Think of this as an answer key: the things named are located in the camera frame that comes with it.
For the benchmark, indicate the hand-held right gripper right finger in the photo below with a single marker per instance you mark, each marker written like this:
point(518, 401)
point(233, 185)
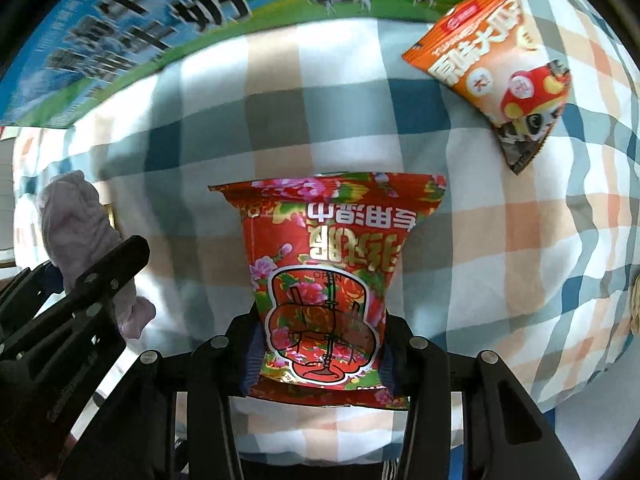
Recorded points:
point(391, 377)

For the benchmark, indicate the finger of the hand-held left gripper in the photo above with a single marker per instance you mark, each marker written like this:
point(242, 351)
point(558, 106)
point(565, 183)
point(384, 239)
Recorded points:
point(131, 256)
point(27, 287)

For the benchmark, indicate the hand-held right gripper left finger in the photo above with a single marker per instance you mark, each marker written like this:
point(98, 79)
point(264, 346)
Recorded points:
point(246, 377)

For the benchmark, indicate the pale purple soft cloth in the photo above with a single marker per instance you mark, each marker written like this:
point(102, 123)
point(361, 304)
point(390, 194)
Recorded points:
point(80, 220)

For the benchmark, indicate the red floral snack packet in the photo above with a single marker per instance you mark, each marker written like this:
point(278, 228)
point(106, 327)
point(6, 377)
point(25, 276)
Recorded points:
point(320, 280)

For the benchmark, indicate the blue green cow-print carton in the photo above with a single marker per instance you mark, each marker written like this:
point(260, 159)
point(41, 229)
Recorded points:
point(125, 30)

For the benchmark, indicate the beige object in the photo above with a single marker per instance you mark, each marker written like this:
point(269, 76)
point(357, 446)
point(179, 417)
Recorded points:
point(635, 302)

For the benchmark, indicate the plaid checked bed sheet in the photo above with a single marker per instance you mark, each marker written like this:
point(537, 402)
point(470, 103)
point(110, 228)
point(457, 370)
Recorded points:
point(350, 110)

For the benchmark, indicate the orange cartoon snack packet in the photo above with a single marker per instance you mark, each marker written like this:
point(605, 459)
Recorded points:
point(492, 65)

